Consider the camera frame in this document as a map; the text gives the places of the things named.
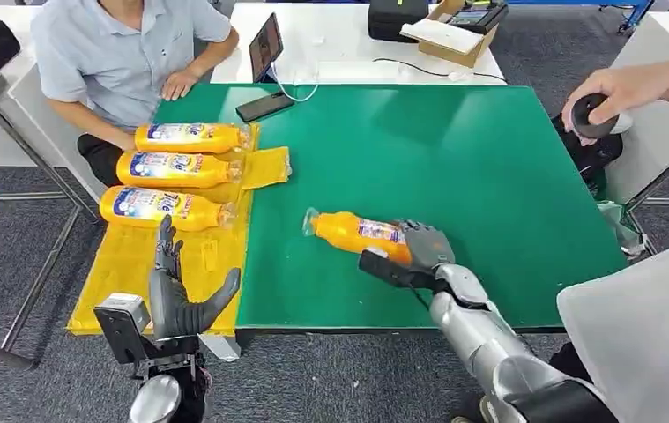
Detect cardboard box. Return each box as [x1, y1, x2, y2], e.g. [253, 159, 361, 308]
[399, 0, 502, 69]

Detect white sheet on box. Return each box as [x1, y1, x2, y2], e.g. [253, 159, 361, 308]
[399, 19, 486, 56]

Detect white cable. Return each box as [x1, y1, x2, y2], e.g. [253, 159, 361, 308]
[270, 61, 319, 103]

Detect yellow sheet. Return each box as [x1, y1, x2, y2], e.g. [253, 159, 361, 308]
[67, 122, 293, 338]

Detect black bag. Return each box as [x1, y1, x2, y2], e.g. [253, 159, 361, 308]
[367, 0, 430, 43]

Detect black tablet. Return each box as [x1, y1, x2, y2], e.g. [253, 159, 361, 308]
[248, 12, 285, 84]

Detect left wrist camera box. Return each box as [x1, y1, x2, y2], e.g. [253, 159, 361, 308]
[93, 293, 152, 366]

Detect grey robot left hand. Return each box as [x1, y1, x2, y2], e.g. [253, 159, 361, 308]
[148, 214, 242, 343]

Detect person's left hand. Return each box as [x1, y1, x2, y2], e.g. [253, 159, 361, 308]
[160, 70, 201, 101]

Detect black cable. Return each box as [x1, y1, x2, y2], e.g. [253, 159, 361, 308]
[372, 56, 508, 83]

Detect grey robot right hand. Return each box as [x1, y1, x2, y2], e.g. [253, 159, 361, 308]
[395, 219, 457, 276]

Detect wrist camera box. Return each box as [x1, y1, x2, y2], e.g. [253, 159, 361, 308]
[93, 293, 152, 366]
[358, 248, 437, 292]

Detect person's hand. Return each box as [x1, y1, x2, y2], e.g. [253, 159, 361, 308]
[561, 67, 669, 147]

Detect white table with metal legs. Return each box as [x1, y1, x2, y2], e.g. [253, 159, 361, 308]
[602, 12, 669, 258]

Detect black phone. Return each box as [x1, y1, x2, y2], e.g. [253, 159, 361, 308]
[235, 91, 295, 123]

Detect green mat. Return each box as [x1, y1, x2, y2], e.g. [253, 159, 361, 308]
[152, 83, 629, 330]

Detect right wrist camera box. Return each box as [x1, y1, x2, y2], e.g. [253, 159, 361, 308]
[358, 248, 437, 292]

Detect black round disc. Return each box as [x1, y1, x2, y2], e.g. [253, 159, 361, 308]
[570, 93, 621, 140]

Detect pale grey cover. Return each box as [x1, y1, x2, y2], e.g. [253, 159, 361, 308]
[556, 234, 669, 423]

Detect orange drink bottle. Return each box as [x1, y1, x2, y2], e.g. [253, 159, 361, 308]
[134, 122, 252, 155]
[115, 150, 246, 189]
[99, 185, 236, 233]
[302, 207, 414, 265]

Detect black backpack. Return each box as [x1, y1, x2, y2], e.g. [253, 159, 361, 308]
[551, 114, 624, 188]

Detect clear plastic bag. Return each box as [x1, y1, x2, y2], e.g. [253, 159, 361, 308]
[597, 200, 646, 258]

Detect black device with screen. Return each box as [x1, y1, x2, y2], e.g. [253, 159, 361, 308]
[448, 1, 509, 35]

